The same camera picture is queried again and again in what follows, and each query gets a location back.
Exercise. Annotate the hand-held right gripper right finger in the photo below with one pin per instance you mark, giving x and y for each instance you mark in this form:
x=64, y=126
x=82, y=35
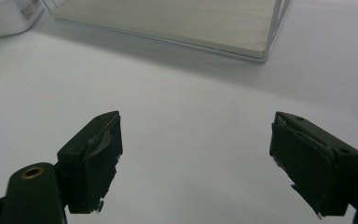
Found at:
x=313, y=168

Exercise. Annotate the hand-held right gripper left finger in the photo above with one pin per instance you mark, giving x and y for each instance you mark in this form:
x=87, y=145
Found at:
x=87, y=165

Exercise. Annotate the white plastic container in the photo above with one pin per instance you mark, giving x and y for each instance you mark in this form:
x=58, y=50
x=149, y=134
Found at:
x=0, y=18

